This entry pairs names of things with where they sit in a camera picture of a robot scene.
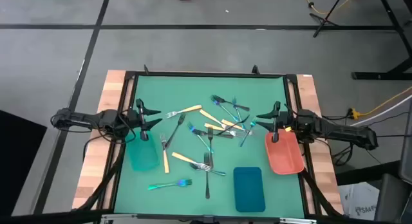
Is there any dark grey case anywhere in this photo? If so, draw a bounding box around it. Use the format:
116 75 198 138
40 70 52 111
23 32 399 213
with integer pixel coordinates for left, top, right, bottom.
374 173 412 224

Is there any iridescent blue metal fork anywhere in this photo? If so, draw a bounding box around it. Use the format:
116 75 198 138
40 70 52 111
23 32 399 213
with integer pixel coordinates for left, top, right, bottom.
187 121 214 154
231 96 248 132
147 178 193 191
210 95 241 122
239 117 258 148

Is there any grey floor cable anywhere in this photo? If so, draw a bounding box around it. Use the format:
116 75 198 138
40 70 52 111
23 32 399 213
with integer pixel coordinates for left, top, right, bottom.
350 94 412 127

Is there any blue plastic bin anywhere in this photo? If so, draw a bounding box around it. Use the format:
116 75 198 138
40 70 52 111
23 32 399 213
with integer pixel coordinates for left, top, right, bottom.
232 166 267 214

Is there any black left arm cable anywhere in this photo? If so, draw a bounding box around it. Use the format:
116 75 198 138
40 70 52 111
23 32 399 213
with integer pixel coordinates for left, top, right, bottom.
82 114 138 162

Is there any black desk frame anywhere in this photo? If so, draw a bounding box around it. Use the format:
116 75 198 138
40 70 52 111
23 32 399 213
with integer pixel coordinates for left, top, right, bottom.
323 0 412 80

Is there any black tripod stand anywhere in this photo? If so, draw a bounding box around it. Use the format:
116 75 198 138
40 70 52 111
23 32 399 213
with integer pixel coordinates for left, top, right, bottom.
308 0 347 38

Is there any aluminium rail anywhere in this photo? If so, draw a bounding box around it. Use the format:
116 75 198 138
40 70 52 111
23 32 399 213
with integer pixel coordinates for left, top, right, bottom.
100 212 318 224

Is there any black floor cable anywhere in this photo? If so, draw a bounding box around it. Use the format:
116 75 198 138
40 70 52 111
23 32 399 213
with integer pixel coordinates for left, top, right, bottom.
375 133 412 138

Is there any grey panel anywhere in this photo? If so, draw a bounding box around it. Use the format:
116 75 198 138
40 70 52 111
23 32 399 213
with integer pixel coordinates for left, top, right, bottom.
398 98 412 186

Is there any green plastic bin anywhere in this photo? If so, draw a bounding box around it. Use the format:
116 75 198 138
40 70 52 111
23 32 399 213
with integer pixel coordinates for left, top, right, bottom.
125 128 161 173

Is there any orange plastic bin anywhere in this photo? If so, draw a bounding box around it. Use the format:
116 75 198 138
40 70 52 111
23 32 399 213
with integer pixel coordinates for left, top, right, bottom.
264 128 305 176

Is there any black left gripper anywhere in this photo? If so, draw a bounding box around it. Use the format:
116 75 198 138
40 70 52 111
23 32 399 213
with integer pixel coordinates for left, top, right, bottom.
127 98 164 142

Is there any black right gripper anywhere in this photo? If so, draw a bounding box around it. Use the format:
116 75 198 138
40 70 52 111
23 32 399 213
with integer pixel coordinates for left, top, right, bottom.
255 100 300 144

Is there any dark blue spoon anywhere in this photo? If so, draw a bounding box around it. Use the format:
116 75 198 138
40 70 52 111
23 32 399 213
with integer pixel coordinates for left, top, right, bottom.
189 162 227 177

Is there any black panel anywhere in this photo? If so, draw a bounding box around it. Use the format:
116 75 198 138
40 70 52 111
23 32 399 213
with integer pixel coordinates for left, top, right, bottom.
0 109 48 218

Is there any white printed box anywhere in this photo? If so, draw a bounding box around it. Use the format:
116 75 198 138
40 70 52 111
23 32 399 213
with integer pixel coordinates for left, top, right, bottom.
337 181 381 222

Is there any yellow extension cord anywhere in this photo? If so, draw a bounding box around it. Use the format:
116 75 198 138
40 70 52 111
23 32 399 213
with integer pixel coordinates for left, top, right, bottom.
300 0 358 15
350 86 412 120

